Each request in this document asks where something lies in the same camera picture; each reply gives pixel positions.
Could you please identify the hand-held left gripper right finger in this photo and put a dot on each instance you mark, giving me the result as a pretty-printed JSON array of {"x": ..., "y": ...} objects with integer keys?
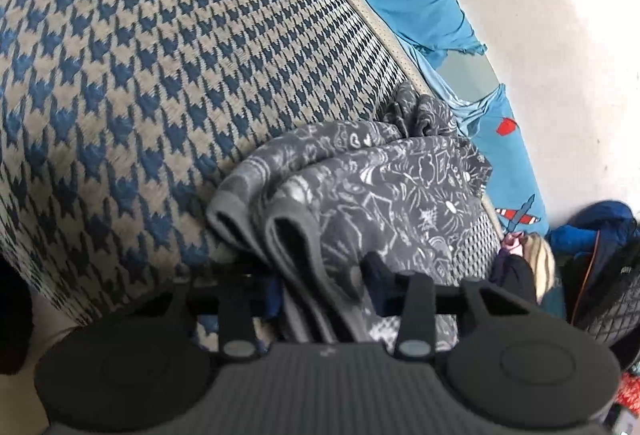
[{"x": 382, "y": 285}]

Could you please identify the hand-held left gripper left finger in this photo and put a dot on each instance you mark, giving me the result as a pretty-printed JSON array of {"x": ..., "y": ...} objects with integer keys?
[{"x": 235, "y": 315}]

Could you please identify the grey doodle print fleece garment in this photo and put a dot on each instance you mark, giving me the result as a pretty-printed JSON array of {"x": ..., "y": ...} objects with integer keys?
[{"x": 400, "y": 195}]

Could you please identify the black cloth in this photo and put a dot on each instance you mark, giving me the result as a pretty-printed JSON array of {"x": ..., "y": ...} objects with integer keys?
[{"x": 515, "y": 277}]

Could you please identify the pink garment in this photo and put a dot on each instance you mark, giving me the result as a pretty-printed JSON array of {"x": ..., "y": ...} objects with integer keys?
[{"x": 512, "y": 242}]

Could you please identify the blue jacket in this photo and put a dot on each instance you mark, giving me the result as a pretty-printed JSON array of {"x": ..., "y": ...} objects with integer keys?
[{"x": 590, "y": 225}]

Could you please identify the grey pad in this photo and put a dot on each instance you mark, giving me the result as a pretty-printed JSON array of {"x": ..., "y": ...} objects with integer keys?
[{"x": 470, "y": 75}]

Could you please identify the black quilted jacket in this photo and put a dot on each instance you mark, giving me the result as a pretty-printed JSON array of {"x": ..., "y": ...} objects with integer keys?
[{"x": 615, "y": 295}]

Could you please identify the blue beige houndstooth blanket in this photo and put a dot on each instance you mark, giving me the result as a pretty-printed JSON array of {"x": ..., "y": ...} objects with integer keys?
[{"x": 150, "y": 65}]

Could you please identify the red patterned cloth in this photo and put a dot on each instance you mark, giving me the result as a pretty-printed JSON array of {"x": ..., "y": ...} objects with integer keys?
[{"x": 627, "y": 397}]

